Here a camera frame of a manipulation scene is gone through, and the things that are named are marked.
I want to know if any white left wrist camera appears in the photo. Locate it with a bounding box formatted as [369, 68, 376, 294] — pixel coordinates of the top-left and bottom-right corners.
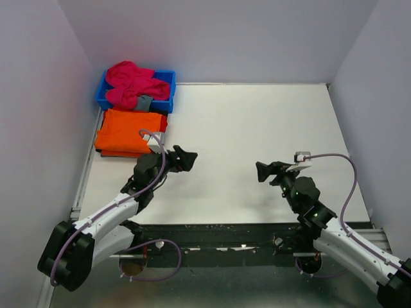
[143, 132, 166, 154]

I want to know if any folded red t-shirt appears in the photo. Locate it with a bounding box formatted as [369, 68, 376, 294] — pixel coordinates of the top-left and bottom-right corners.
[159, 115, 168, 133]

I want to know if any grey garment in bin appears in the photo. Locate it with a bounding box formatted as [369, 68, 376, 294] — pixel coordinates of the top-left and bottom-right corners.
[134, 95, 153, 112]

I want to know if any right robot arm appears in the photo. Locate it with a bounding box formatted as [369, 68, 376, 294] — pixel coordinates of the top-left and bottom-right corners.
[256, 158, 410, 307]

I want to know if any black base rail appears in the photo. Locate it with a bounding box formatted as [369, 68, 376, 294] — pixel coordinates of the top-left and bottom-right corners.
[119, 223, 322, 273]

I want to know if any folded orange t-shirt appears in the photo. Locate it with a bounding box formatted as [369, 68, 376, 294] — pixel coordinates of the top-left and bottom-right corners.
[100, 150, 141, 158]

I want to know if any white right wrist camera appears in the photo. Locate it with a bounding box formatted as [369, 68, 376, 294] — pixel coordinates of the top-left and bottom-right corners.
[286, 151, 312, 172]

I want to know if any blue plastic bin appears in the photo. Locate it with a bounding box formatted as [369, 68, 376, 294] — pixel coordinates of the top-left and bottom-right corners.
[95, 69, 177, 114]

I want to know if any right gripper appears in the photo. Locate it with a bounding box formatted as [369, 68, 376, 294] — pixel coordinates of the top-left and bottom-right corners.
[256, 161, 304, 211]

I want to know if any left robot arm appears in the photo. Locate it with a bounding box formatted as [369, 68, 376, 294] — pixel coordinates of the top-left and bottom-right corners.
[37, 145, 198, 291]

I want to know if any orange t-shirt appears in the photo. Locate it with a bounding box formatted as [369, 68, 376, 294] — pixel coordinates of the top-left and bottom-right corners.
[94, 108, 162, 154]
[100, 150, 141, 158]

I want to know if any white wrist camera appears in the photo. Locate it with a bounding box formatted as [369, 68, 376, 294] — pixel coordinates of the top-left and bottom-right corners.
[286, 151, 312, 172]
[143, 132, 166, 154]

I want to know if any aluminium extrusion frame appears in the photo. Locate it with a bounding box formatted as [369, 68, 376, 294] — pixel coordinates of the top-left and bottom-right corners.
[35, 208, 393, 308]

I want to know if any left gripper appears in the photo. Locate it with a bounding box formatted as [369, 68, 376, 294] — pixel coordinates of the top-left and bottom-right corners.
[150, 145, 198, 190]

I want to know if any pink t-shirt in bin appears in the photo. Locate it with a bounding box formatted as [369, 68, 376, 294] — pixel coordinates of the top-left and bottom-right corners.
[105, 61, 171, 110]

